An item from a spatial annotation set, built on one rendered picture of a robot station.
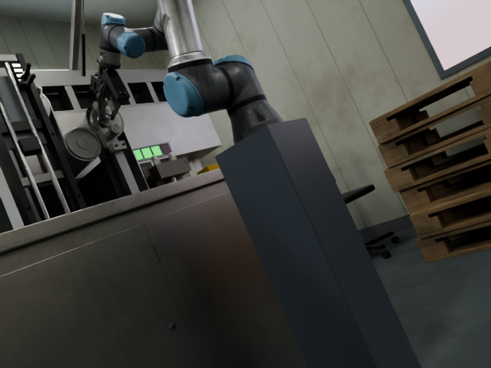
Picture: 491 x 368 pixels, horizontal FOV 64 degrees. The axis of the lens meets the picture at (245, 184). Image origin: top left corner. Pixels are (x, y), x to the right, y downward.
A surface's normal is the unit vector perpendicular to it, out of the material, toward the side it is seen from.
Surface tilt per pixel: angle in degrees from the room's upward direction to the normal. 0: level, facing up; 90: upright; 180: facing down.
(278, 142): 90
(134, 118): 90
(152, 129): 90
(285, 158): 90
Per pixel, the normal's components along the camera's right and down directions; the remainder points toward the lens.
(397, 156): -0.61, 0.22
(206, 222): 0.67, -0.34
